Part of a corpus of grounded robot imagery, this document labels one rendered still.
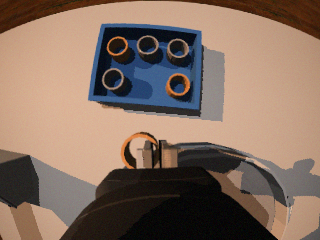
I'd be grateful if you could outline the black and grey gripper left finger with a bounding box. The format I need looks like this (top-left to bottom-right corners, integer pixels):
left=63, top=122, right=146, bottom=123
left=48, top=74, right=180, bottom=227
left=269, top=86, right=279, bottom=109
left=136, top=140, right=154, bottom=169

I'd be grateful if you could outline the grey metal sleeve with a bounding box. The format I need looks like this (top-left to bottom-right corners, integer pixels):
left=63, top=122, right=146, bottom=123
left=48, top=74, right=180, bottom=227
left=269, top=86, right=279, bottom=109
left=102, top=68, right=127, bottom=93
left=166, top=39, right=189, bottom=65
left=137, top=35, right=159, bottom=62

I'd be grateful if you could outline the bronze metal sleeve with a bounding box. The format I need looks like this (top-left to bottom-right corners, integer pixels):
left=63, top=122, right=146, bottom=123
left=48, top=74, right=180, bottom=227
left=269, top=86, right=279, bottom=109
left=121, top=132, right=159, bottom=169
left=166, top=73, right=190, bottom=98
left=107, top=37, right=130, bottom=62

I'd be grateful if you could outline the blue crate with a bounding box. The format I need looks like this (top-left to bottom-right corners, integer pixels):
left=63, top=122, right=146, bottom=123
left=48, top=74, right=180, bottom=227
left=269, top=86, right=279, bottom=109
left=88, top=23, right=202, bottom=111

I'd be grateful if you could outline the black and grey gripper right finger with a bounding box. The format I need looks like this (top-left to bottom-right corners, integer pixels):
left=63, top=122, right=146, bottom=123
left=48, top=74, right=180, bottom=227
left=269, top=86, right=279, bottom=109
left=159, top=140, right=178, bottom=168

